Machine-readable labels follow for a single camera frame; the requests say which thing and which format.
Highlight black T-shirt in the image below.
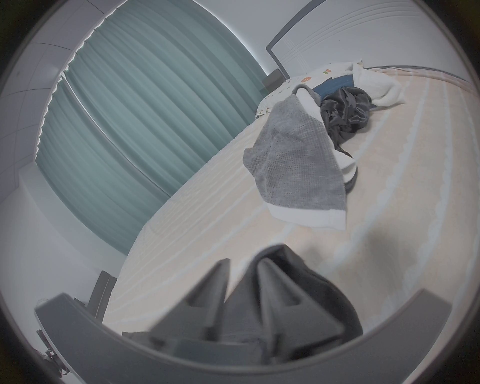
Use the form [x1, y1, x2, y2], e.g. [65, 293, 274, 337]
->
[223, 244, 364, 364]

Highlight white printed pillow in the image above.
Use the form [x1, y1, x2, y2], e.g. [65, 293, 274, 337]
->
[256, 62, 362, 121]

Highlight grey bedside table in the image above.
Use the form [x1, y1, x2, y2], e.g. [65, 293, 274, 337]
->
[264, 69, 287, 92]

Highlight pile of clothes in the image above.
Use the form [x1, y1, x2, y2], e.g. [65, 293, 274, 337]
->
[243, 62, 406, 231]

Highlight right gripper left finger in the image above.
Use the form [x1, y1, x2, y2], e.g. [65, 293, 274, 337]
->
[150, 259, 230, 351]

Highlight blue-green curtain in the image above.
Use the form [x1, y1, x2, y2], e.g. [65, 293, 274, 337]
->
[35, 79, 171, 257]
[64, 7, 268, 197]

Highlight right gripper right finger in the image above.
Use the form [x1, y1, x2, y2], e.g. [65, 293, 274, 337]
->
[257, 259, 346, 362]

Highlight bed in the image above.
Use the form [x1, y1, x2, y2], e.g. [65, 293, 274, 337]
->
[103, 0, 480, 340]

